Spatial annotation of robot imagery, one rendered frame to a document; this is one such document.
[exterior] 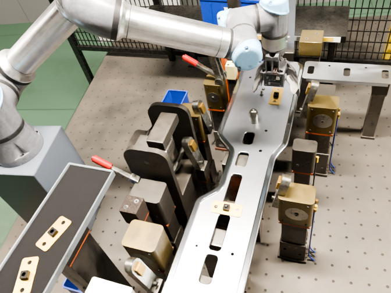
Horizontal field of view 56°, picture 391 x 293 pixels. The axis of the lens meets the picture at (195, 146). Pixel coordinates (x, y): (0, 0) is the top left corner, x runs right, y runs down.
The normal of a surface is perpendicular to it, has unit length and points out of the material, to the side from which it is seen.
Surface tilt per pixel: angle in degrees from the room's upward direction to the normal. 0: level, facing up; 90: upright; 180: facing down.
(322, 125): 90
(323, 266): 0
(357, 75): 0
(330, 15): 0
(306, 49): 90
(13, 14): 90
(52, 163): 90
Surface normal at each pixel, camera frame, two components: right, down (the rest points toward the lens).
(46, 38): 0.04, 0.73
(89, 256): 0.94, 0.13
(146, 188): -0.17, -0.65
